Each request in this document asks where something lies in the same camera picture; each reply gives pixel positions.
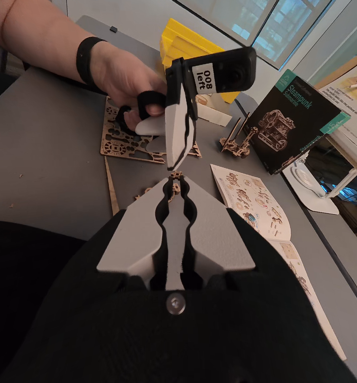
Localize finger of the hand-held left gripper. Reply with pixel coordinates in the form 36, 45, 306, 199
180, 115, 198, 168
165, 85, 188, 172

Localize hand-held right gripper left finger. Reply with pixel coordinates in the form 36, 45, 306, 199
97, 177, 170, 291

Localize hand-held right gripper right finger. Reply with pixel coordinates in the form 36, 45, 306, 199
178, 176, 255, 291

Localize small wooden model sub-assembly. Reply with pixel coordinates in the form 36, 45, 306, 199
134, 182, 182, 204

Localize person's left forearm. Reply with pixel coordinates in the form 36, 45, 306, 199
0, 0, 95, 80

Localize partly built wooden model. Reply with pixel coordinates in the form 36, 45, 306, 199
219, 112, 252, 157

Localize laser-cut wooden parts sheet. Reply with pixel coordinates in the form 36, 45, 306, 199
100, 96, 203, 164

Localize black model kit box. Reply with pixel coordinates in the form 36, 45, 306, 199
241, 69, 351, 175

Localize person's left hand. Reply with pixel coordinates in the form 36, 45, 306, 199
92, 43, 168, 130

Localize white cardboard piece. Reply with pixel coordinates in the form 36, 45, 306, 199
196, 93, 231, 126

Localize yellow plastic bin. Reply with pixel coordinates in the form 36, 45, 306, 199
159, 18, 240, 104

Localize illustrated instruction booklet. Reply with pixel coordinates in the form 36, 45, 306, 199
210, 163, 348, 361

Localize long thin wooden strip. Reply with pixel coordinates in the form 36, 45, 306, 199
104, 156, 121, 216

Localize black wristband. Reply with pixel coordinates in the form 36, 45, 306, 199
76, 37, 109, 96

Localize white tablet stand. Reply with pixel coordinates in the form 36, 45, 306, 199
281, 150, 357, 216

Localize person's dark trousers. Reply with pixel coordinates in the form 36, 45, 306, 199
0, 220, 88, 383

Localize glass window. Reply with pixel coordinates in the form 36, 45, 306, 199
178, 0, 336, 71

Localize printed instruction sheet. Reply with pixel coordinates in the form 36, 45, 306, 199
314, 55, 357, 141

